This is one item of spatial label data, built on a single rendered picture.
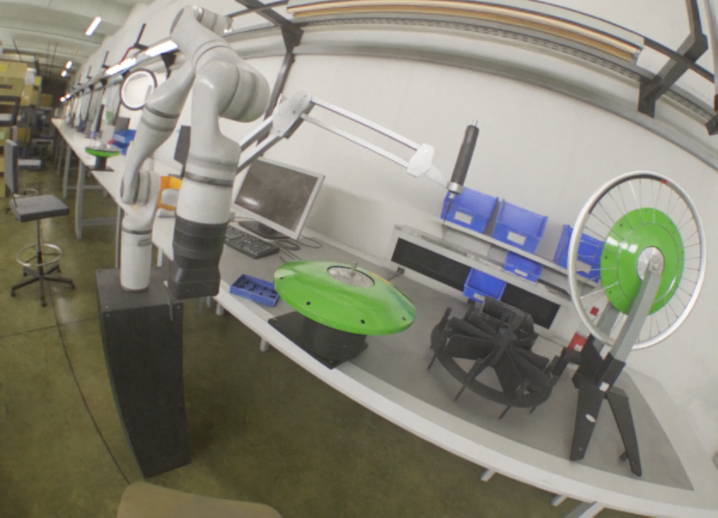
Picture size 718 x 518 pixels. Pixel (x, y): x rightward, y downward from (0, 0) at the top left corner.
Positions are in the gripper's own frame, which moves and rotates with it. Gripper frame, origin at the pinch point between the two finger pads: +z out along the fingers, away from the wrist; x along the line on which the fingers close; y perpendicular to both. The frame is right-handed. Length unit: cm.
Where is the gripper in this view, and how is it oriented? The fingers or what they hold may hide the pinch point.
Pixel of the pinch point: (185, 317)
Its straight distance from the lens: 52.1
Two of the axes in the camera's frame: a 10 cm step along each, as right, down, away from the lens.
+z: -2.9, 9.3, 2.4
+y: 7.5, 3.7, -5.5
